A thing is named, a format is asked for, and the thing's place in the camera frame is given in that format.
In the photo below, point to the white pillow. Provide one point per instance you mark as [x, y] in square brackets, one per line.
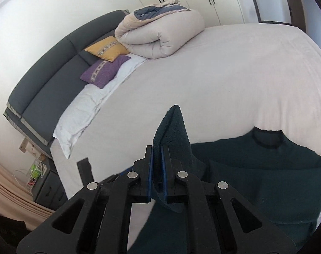
[78, 111]

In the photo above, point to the purple cushion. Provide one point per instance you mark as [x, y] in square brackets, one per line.
[104, 71]

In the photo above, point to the bed with white sheet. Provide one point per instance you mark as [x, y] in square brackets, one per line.
[202, 79]

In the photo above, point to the dark grey nightstand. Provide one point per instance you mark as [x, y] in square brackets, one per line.
[47, 190]

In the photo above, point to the yellow cushion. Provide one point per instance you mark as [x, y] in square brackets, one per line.
[107, 49]

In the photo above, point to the white wall socket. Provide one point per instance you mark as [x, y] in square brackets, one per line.
[23, 146]

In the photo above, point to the dark green sweater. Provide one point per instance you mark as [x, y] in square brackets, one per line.
[255, 169]

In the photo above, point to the beige curtain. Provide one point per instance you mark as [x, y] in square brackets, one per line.
[12, 195]

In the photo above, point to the folded beige duvet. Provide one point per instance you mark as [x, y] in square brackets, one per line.
[160, 37]

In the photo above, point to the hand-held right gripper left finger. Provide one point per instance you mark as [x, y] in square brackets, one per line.
[149, 172]

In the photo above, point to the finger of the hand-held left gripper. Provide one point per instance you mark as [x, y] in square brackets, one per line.
[85, 172]

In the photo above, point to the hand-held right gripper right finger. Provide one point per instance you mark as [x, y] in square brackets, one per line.
[164, 172]

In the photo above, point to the grey padded headboard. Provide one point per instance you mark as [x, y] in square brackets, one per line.
[51, 84]

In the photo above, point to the brown door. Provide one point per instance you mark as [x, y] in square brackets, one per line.
[295, 8]

